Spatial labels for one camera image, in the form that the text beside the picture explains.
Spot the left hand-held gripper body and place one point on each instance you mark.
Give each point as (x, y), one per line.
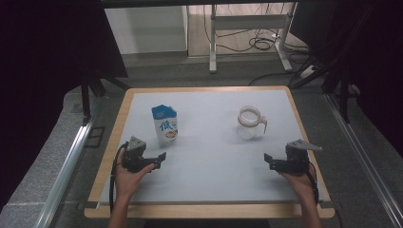
(134, 158)

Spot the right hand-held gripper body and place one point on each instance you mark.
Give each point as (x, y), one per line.
(296, 161)

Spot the blue and white milk carton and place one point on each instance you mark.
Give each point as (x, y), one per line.
(164, 126)

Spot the clear glass jug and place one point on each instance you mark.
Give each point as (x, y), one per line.
(248, 133)

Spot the person's right hand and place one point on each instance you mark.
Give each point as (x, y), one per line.
(302, 185)

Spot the person's left hand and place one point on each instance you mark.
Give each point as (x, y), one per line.
(126, 183)

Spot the white table mat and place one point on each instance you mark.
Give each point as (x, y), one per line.
(209, 164)

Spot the black tripod stand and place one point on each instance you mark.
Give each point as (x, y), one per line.
(85, 95)

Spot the black metal stand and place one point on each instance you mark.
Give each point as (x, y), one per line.
(343, 95)

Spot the white power strip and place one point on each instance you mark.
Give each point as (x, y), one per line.
(306, 72)

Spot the dark curtain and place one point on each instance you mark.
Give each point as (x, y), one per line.
(41, 63)
(374, 63)

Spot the white panel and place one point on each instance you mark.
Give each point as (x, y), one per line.
(145, 28)

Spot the black floor bracket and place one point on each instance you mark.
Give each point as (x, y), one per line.
(94, 136)

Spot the aluminium floor rail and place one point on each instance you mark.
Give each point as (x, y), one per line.
(364, 164)
(63, 177)

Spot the white metal desk frame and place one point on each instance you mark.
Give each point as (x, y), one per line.
(213, 47)

